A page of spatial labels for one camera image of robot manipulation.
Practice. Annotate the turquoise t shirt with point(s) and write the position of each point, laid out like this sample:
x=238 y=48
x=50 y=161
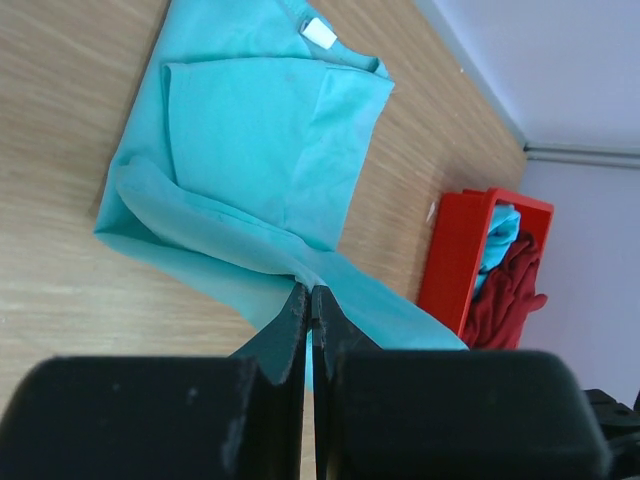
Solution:
x=239 y=160

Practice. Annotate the dark red t shirt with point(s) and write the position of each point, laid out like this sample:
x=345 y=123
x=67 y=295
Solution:
x=497 y=315

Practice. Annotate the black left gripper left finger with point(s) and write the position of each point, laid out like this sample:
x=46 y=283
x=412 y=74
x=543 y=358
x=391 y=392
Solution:
x=171 y=417

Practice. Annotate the red plastic bin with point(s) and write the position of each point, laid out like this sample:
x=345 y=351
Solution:
x=457 y=244

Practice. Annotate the light blue t shirt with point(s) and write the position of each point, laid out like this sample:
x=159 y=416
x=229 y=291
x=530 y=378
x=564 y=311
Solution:
x=503 y=230

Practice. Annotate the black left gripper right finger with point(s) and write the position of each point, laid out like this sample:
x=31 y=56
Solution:
x=415 y=414

